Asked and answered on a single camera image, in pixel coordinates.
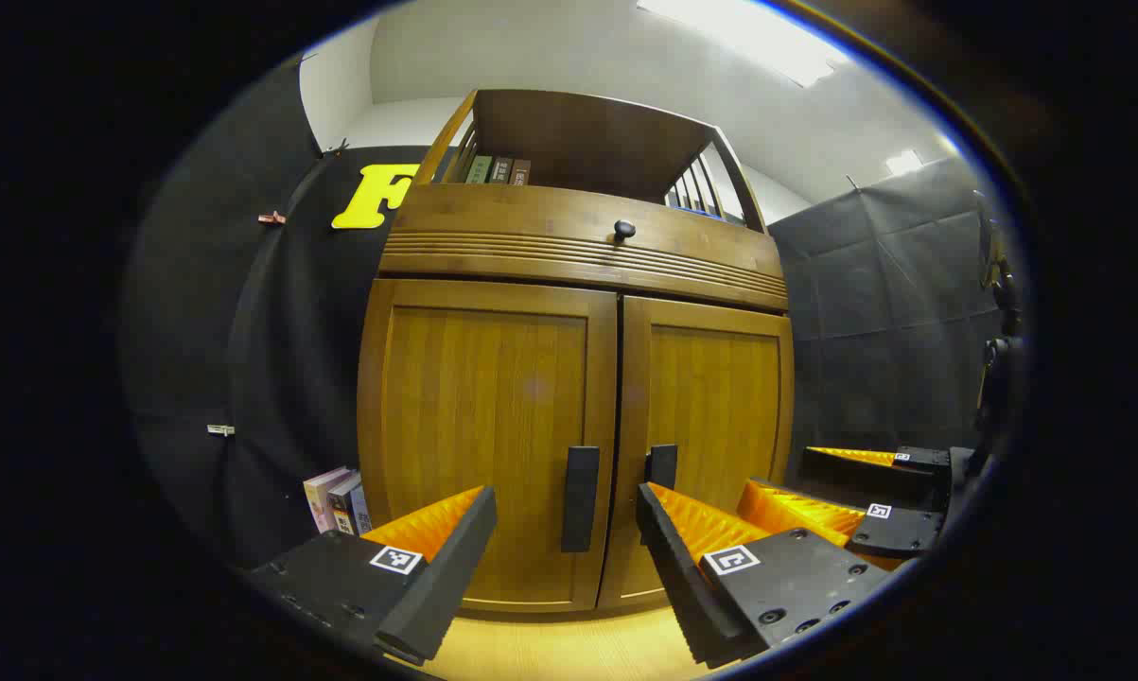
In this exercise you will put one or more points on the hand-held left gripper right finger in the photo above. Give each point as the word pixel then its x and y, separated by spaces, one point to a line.
pixel 677 577

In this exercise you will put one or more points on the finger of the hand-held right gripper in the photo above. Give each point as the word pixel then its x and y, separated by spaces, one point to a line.
pixel 862 478
pixel 900 532

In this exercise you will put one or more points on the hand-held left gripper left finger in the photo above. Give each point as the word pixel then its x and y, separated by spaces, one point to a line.
pixel 455 567

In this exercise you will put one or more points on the wooden shoe cabinet door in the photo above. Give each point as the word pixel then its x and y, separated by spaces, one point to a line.
pixel 720 407
pixel 483 407

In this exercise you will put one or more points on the wooden double-door shoe cabinet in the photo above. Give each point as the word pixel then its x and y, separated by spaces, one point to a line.
pixel 578 132

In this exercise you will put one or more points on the blue book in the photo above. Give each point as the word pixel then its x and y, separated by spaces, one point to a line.
pixel 361 513

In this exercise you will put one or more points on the black and white book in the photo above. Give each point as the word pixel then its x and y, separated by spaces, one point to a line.
pixel 341 511

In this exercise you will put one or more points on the small ceiling light panel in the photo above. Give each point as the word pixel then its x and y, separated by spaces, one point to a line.
pixel 904 162

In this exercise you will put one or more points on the black drawer knob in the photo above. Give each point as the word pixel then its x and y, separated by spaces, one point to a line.
pixel 623 229

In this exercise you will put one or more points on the copper clip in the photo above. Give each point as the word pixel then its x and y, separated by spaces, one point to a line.
pixel 271 218

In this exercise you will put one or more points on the green book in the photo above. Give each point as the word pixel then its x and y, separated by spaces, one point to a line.
pixel 479 170

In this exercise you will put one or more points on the dark grey book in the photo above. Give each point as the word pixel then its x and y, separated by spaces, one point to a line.
pixel 500 171

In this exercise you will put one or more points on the brown book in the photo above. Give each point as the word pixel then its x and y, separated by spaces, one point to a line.
pixel 521 173

